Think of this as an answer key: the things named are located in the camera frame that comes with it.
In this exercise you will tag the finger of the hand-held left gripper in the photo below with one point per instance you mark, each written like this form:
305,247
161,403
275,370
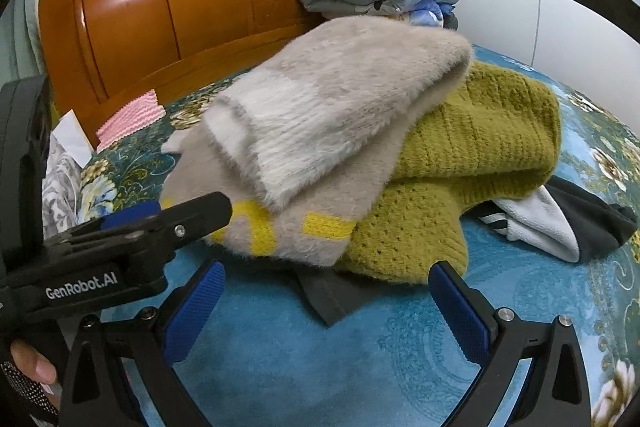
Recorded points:
200,214
132,213

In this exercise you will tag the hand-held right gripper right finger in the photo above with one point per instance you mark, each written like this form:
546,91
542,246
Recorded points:
459,312

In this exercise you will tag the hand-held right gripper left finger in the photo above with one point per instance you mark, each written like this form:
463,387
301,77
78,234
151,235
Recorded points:
196,307

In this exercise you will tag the beige fuzzy sweater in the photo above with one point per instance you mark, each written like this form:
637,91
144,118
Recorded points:
325,107

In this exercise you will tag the person's left hand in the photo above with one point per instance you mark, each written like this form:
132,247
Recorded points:
32,364

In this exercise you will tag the grey patterned cloth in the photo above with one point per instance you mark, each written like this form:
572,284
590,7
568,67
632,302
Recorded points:
60,187

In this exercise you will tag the pink zigzag cloth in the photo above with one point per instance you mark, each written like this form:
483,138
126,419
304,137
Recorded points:
130,119

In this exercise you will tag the white paper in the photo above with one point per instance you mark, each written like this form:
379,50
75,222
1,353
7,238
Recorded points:
72,137

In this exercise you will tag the blue floral bed blanket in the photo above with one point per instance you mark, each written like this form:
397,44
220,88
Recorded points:
300,372

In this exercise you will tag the dark grey garment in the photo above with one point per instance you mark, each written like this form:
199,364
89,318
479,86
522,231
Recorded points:
330,302

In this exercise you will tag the black white striped garment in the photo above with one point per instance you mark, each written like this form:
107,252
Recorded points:
590,212

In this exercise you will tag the olive green knit sweater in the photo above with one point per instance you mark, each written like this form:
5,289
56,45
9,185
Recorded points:
475,132

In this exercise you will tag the wooden bed headboard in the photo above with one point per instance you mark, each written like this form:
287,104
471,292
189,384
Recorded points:
175,17

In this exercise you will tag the pale green curtain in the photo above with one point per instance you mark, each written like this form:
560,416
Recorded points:
27,22

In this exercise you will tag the white black wardrobe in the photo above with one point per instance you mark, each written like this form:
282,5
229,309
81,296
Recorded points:
500,32

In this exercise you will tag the blue floral folded cloth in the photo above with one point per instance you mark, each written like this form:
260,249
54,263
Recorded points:
425,14

